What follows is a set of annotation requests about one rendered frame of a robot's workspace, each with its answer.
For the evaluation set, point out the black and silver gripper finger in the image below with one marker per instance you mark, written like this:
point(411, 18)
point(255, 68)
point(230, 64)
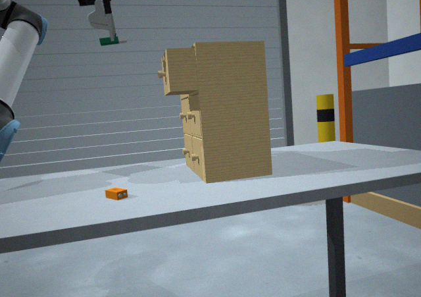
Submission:
point(99, 26)
point(103, 17)

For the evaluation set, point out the tan wooden chest of drawers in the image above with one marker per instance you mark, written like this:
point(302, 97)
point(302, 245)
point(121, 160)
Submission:
point(233, 101)

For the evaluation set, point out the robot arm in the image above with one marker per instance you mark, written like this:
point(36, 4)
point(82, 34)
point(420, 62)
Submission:
point(16, 48)

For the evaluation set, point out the green and white eraser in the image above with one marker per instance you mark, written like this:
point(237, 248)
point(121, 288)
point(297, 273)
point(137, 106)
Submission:
point(117, 39)

